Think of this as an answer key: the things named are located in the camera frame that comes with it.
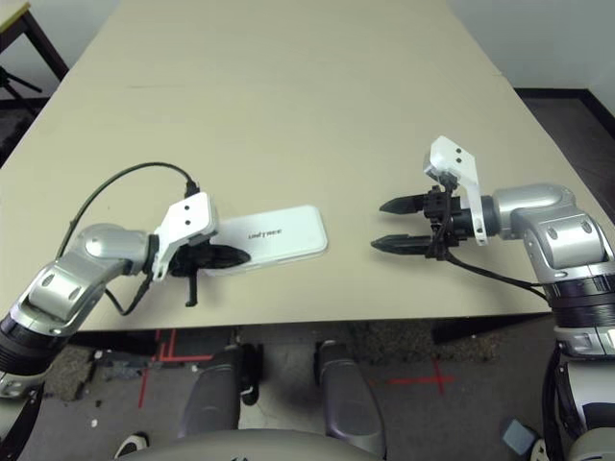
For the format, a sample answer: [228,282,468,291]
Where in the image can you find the red tape lines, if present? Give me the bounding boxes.
[138,328,215,409]

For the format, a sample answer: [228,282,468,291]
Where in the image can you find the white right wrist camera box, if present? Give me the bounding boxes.
[421,135,489,246]

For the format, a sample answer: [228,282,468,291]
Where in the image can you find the black and white shoe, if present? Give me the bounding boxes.
[114,431,150,460]

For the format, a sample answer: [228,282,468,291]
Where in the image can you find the thick black left camera cable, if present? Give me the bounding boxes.
[57,161,199,258]

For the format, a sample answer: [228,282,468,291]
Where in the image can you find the grey robot left leg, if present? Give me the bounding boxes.
[178,343,241,441]

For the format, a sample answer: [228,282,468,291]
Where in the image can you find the small blue-grey box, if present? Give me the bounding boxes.
[502,418,537,453]

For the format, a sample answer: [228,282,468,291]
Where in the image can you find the side table with black frame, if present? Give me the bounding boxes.
[0,0,68,81]

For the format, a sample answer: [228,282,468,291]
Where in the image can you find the speckled brown floor mat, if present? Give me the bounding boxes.
[350,321,501,364]
[45,345,95,400]

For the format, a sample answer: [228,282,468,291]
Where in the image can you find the white plastic pencil case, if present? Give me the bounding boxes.
[201,205,330,278]

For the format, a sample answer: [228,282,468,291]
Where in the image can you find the red tape cross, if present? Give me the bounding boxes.
[386,359,455,396]

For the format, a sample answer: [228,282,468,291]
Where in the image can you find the grey robot torso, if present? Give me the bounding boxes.
[114,429,381,461]

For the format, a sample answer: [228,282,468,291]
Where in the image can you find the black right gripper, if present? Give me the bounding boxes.
[370,184,475,260]

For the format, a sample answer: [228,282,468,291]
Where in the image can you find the grey robot leg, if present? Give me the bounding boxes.
[178,343,241,441]
[319,340,385,455]

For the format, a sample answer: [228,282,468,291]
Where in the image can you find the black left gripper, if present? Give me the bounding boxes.
[170,238,251,308]

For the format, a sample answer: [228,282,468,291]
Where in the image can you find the dark foam floor mat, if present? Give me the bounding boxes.
[0,108,37,150]

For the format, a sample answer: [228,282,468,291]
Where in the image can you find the grey robot right leg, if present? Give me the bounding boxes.
[319,340,385,455]

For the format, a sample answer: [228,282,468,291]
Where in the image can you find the thin black left gripper cable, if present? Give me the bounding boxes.
[103,276,155,317]

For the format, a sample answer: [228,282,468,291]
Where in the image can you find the black tripod stand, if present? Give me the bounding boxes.
[0,66,42,114]

